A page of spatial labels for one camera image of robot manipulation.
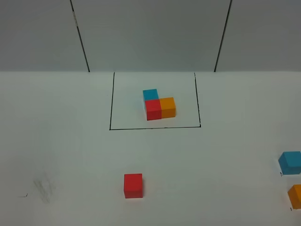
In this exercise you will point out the red template cube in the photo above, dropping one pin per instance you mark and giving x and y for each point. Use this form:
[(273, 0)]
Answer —
[(153, 109)]

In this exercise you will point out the orange template cube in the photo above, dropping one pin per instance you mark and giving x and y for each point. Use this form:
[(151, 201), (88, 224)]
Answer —
[(168, 108)]

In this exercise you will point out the blue template cube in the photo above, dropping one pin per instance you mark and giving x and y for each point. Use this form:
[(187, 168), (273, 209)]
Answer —
[(150, 94)]

